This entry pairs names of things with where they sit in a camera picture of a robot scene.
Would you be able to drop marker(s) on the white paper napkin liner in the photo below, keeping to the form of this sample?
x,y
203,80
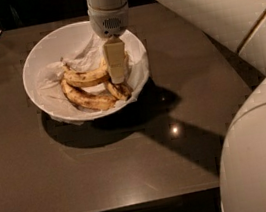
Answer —
x,y
80,52

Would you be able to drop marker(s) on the spotted yellow banana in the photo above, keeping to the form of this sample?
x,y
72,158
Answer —
x,y
89,78

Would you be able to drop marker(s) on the white round bowl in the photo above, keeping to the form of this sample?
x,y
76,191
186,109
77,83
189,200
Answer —
x,y
46,51

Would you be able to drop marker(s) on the lower left spotted banana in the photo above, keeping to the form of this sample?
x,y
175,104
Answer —
x,y
79,97

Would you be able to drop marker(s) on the right back spotted banana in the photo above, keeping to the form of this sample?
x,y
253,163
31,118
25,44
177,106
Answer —
x,y
119,91

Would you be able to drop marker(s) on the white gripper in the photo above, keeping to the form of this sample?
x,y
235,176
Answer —
x,y
109,23

